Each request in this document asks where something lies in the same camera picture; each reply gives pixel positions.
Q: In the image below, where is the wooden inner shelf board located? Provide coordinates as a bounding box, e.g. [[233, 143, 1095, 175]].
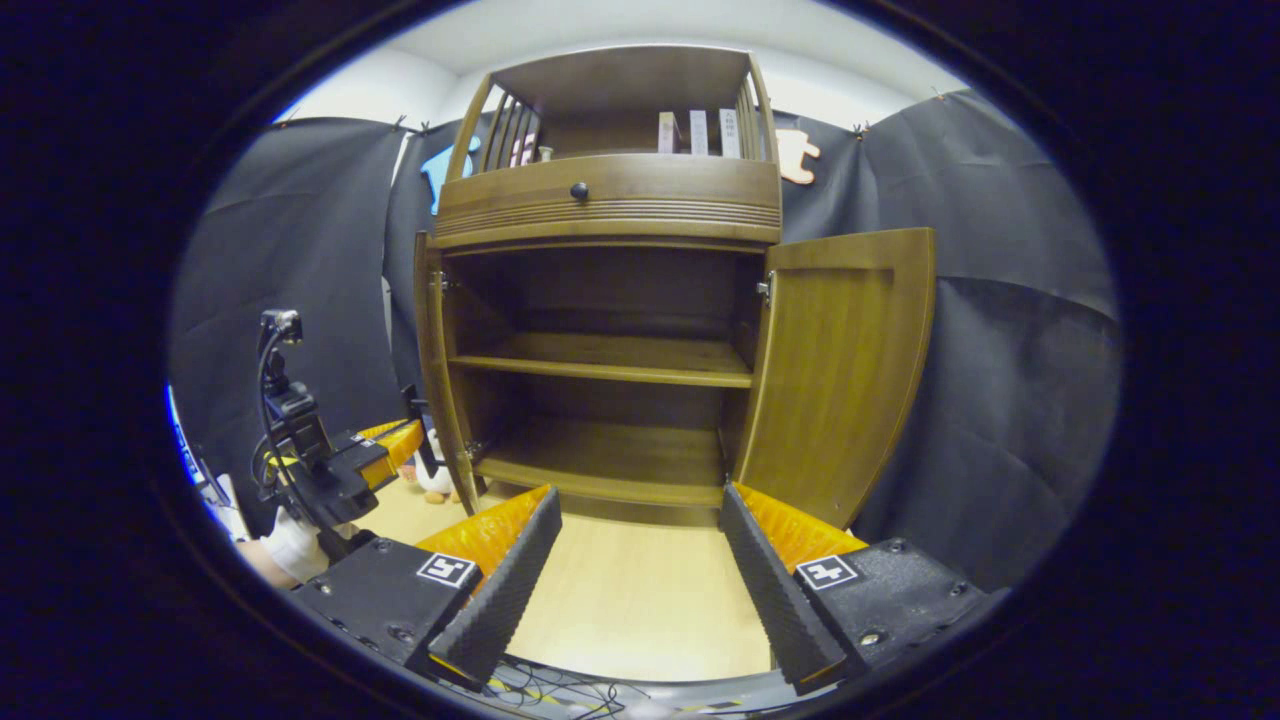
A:
[[448, 332, 756, 389]]

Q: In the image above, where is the black backdrop cloth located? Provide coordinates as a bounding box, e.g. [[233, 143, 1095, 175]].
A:
[[168, 88, 1123, 593]]

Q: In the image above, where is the white cloth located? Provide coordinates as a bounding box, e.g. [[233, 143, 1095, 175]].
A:
[[195, 470, 253, 543]]

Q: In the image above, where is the wooden shoe cabinet door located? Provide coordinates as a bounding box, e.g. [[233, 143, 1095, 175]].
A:
[[413, 230, 483, 516], [733, 227, 938, 531]]

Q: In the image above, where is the black door handle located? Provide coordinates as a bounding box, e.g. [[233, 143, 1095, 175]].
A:
[[400, 385, 439, 479]]

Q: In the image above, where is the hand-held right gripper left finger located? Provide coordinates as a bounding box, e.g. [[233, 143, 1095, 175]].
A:
[[288, 484, 564, 693]]

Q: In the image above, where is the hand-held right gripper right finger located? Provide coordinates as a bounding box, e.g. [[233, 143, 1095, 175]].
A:
[[718, 481, 988, 696]]

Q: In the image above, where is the wooden double-door shoe cabinet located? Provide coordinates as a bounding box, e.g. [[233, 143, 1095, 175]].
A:
[[413, 44, 938, 531]]

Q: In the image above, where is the penguin plush toy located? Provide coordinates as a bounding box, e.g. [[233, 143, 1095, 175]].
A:
[[400, 428, 463, 505]]

